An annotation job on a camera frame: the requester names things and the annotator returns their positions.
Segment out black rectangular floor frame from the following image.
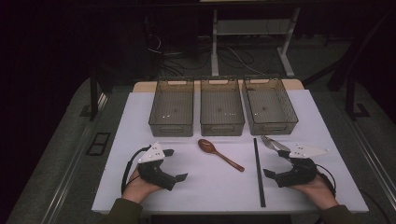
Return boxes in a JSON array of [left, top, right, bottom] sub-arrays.
[[86, 132, 112, 157]]

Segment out smoky transparent plastic bin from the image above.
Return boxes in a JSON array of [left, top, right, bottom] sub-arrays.
[[241, 77, 299, 136], [199, 77, 246, 137], [148, 77, 195, 138]]

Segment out person's left hand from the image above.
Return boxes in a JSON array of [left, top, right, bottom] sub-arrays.
[[120, 166, 163, 205]]

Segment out white floor cable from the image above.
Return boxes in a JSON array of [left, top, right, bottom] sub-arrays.
[[228, 46, 267, 76]]

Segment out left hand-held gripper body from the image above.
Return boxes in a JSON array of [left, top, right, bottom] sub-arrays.
[[136, 142, 177, 191]]

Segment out left hand-held gripper black cable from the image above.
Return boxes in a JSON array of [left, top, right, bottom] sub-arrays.
[[120, 145, 152, 194]]

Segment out tangle of black floor cables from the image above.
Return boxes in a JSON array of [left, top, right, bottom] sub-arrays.
[[144, 31, 216, 78]]

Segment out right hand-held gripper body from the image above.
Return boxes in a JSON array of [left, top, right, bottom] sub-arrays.
[[275, 143, 331, 189]]

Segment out black metal stand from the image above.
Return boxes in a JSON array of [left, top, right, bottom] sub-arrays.
[[303, 18, 372, 122]]

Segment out brown wooden spoon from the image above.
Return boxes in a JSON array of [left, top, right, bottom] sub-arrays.
[[197, 138, 246, 173]]

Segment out white metal desk frame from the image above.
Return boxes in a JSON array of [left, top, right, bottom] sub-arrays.
[[210, 7, 302, 78]]

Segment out silver metal knife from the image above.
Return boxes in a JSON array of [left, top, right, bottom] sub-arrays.
[[264, 135, 292, 153]]

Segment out right hand-held gripper black cable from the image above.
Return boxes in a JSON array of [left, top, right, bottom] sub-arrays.
[[316, 162, 338, 199]]

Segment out silver floor rail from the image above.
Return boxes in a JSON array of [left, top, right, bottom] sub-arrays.
[[346, 118, 396, 203], [40, 92, 108, 224]]

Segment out hand-held gripper black cable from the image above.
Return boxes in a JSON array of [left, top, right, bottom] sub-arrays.
[[120, 145, 152, 194], [316, 162, 338, 199]]

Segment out black chopstick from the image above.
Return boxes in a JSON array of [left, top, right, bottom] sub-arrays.
[[253, 138, 265, 208], [254, 138, 267, 208]]

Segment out person's right hand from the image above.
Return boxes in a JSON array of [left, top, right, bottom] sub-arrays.
[[289, 174, 340, 211]]

